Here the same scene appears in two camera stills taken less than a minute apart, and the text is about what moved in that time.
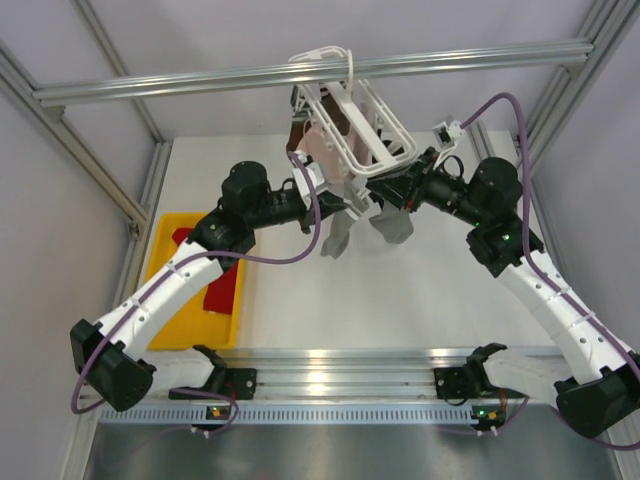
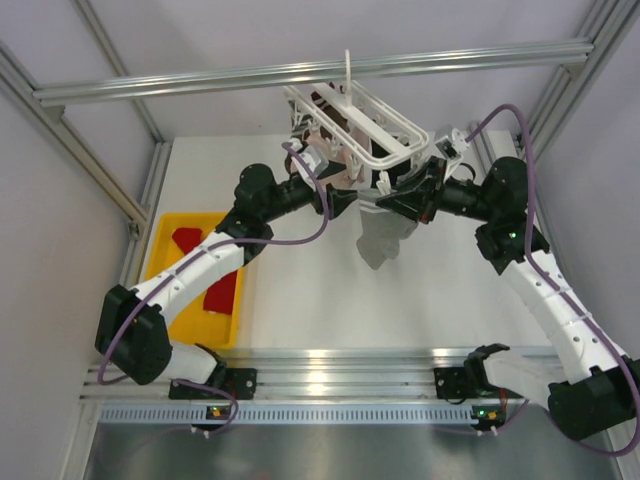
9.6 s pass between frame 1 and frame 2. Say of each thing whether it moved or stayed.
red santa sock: stayed
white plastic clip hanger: moved
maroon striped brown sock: moved
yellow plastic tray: stayed
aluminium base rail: stayed
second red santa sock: stayed
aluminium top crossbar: stayed
